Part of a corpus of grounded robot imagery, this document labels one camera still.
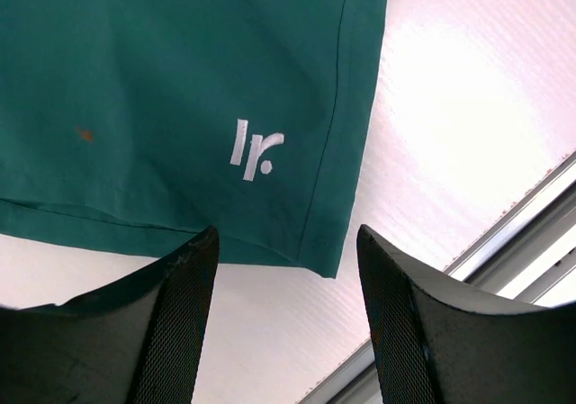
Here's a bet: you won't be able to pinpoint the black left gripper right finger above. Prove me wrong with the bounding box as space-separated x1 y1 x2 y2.
356 225 575 403

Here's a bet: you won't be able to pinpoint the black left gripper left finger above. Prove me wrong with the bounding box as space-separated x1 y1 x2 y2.
1 227 220 404

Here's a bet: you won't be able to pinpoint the green shorts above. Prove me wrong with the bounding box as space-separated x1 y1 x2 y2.
1 0 387 278

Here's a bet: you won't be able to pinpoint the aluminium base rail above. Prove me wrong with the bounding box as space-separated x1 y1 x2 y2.
296 151 576 404

